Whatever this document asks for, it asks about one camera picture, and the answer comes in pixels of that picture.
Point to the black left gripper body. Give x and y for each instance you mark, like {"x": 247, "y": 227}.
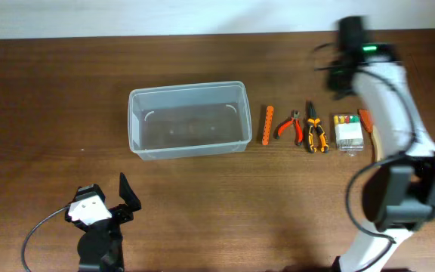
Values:
{"x": 120, "y": 214}

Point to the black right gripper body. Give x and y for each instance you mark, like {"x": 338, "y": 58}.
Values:
{"x": 338, "y": 80}

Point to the orange scraper wooden handle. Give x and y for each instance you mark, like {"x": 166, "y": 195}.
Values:
{"x": 369, "y": 125}

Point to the clear plastic storage container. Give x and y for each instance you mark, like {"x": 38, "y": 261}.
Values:
{"x": 180, "y": 121}

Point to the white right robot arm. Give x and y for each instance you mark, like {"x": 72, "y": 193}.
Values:
{"x": 399, "y": 198}

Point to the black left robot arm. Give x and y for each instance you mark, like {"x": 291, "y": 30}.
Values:
{"x": 100, "y": 247}

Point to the orange black long-nose pliers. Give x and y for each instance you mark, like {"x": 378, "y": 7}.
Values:
{"x": 316, "y": 138}

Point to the clear box of bits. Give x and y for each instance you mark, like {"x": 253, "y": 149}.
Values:
{"x": 348, "y": 133}

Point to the orange perforated bar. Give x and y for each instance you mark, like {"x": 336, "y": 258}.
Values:
{"x": 267, "y": 125}

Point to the red handled cutting pliers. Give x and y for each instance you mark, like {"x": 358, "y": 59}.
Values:
{"x": 292, "y": 120}

